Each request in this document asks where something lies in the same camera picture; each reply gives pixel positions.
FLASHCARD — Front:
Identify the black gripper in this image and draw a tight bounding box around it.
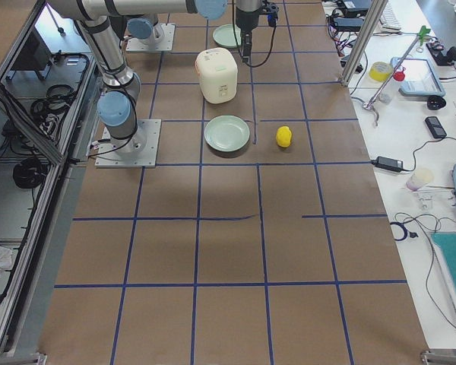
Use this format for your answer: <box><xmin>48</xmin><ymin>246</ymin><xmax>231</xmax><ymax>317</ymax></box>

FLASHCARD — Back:
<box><xmin>235</xmin><ymin>0</ymin><xmax>263</xmax><ymax>63</ymax></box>

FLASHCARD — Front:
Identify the white rice cooker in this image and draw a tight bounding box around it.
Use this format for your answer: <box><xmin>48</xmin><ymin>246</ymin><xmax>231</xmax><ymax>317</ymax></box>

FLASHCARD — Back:
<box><xmin>195</xmin><ymin>47</ymin><xmax>238</xmax><ymax>104</ymax></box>

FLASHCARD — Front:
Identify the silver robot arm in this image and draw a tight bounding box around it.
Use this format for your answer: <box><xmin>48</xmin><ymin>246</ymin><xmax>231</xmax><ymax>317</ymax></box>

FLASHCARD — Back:
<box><xmin>127</xmin><ymin>12</ymin><xmax>165</xmax><ymax>48</ymax></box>
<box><xmin>50</xmin><ymin>0</ymin><xmax>228</xmax><ymax>154</ymax></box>

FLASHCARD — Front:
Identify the light green plate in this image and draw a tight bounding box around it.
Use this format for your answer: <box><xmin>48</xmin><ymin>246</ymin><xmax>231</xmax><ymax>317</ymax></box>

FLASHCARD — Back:
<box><xmin>213</xmin><ymin>24</ymin><xmax>242</xmax><ymax>49</ymax></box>
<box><xmin>204</xmin><ymin>115</ymin><xmax>250</xmax><ymax>153</ymax></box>

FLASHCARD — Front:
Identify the yellow toy fruit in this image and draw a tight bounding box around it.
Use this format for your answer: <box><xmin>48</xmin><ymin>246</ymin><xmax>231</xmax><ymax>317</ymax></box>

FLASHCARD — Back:
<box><xmin>275</xmin><ymin>125</ymin><xmax>293</xmax><ymax>148</ymax></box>

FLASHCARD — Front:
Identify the yellow tape roll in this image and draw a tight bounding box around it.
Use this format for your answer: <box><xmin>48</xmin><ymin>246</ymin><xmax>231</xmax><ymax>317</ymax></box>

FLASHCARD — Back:
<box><xmin>369</xmin><ymin>62</ymin><xmax>394</xmax><ymax>83</ymax></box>

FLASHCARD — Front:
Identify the blue teach pendant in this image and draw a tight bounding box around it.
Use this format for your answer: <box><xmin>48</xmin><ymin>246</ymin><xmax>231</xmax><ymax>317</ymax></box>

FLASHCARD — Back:
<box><xmin>390</xmin><ymin>58</ymin><xmax>445</xmax><ymax>97</ymax></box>

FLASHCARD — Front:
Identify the black power adapter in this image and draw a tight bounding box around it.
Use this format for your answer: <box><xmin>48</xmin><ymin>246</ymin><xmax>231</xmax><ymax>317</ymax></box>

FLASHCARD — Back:
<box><xmin>371</xmin><ymin>156</ymin><xmax>404</xmax><ymax>173</ymax></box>

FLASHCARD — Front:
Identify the aluminium frame post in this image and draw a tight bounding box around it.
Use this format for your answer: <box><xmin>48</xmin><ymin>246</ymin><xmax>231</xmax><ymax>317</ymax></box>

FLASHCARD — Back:
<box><xmin>340</xmin><ymin>0</ymin><xmax>388</xmax><ymax>87</ymax></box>

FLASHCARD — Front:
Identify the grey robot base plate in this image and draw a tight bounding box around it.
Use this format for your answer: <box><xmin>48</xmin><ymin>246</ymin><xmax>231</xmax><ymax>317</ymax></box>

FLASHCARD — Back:
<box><xmin>93</xmin><ymin>119</ymin><xmax>161</xmax><ymax>168</ymax></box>

